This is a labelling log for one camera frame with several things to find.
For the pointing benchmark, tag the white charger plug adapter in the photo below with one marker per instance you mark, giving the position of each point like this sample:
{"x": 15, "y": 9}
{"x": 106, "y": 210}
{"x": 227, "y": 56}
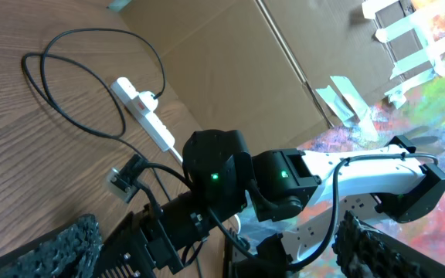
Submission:
{"x": 146, "y": 102}

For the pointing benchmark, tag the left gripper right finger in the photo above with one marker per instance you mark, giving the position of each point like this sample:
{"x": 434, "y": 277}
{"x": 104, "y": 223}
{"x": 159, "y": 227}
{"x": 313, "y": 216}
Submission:
{"x": 364, "y": 251}

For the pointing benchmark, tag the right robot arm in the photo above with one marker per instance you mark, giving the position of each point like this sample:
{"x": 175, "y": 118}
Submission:
{"x": 393, "y": 182}

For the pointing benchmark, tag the white power strip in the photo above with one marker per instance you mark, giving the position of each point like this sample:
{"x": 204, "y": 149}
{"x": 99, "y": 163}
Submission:
{"x": 151, "y": 123}

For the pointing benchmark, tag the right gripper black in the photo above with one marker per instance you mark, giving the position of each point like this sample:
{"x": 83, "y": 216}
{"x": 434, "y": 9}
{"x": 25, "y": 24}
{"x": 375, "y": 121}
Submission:
{"x": 141, "y": 243}

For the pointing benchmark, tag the brown cardboard backdrop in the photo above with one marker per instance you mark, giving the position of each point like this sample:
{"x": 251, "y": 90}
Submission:
{"x": 202, "y": 51}

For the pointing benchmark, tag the colourful painted backdrop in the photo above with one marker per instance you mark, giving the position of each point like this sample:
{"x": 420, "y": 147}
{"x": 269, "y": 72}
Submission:
{"x": 419, "y": 116}

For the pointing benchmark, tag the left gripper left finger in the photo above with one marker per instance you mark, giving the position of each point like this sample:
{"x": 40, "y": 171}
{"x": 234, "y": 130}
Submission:
{"x": 72, "y": 250}

